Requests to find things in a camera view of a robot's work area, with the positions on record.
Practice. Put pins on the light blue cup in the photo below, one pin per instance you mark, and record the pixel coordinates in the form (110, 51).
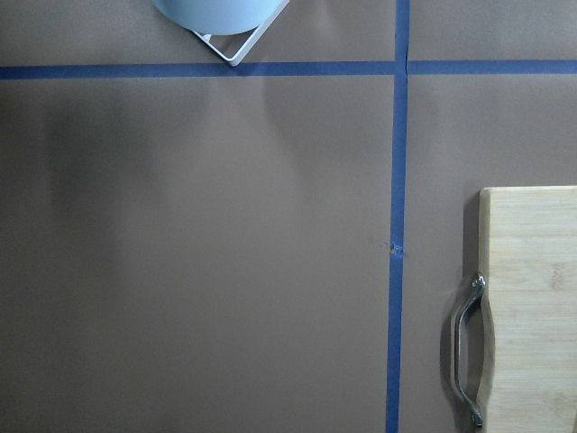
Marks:
(219, 17)

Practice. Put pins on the bamboo cutting board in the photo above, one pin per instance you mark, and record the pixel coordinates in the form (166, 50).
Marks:
(527, 254)

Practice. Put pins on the white wire cup rack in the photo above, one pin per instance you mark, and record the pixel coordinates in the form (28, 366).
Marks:
(233, 48)

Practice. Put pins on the metal cutting board handle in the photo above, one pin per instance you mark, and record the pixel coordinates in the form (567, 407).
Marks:
(477, 287)

